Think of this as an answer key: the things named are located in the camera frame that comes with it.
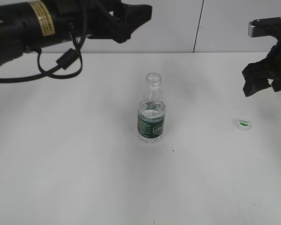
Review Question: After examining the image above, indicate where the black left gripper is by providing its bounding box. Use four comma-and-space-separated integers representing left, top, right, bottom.
54, 0, 152, 44

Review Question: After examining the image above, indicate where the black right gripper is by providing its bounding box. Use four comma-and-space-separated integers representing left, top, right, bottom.
242, 39, 281, 97

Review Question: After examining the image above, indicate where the white green bottle cap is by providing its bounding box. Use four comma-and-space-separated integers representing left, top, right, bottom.
233, 119, 252, 131

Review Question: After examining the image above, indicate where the clear Cestbon water bottle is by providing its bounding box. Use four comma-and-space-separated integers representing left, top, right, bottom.
137, 73, 166, 143

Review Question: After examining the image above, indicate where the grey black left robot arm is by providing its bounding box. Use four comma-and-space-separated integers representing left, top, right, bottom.
0, 0, 153, 66

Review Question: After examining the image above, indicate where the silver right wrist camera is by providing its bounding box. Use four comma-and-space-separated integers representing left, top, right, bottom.
248, 17, 281, 40

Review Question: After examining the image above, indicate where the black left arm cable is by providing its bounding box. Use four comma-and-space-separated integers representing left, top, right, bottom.
0, 0, 122, 83

